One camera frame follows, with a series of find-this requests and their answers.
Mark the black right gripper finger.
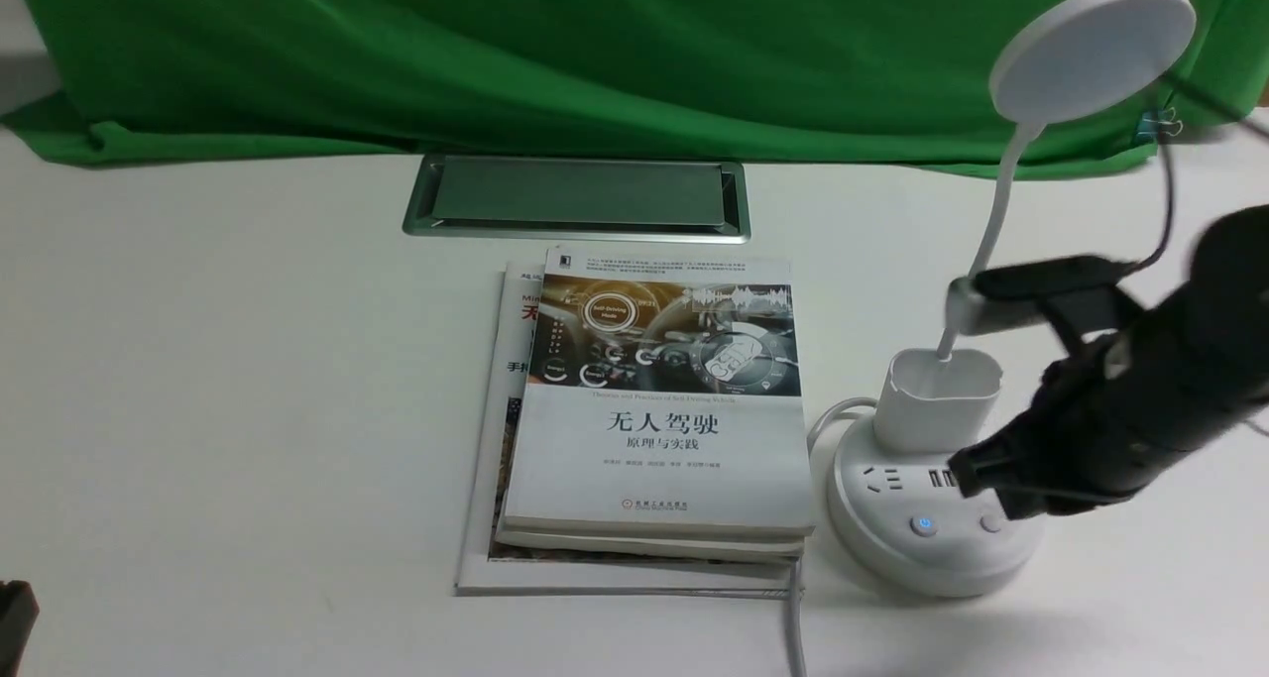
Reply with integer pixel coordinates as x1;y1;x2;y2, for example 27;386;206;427
996;486;1066;519

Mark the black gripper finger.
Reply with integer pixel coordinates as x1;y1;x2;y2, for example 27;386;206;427
947;437;1016;498

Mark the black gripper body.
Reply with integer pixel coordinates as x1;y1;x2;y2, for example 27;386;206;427
991;338;1192;506

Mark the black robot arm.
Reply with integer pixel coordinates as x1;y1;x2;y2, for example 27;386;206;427
948;204;1268;519

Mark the white desk lamp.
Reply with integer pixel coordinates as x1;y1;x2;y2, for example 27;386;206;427
826;0;1197;600

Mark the blue binder clip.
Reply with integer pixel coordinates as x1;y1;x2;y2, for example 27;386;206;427
1133;105;1187;146

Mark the white autonomous driving book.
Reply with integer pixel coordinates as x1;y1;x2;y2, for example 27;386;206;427
496;246;815;563

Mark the green backdrop cloth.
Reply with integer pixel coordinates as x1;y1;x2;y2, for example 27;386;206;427
3;0;1266;178

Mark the thin white magazine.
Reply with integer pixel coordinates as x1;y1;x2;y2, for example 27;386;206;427
454;263;791;600

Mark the dark object at table edge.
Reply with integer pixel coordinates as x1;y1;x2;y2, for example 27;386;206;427
0;580;41;677

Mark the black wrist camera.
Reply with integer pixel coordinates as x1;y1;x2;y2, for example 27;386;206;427
935;254;1146;359

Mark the white lamp power cable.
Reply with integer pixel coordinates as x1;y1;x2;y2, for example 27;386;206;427
783;396;879;677

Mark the black camera cable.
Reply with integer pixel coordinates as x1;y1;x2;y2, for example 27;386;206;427
1121;72;1269;282

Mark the metal desk cable hatch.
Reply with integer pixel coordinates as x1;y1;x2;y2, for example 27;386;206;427
401;154;753;245

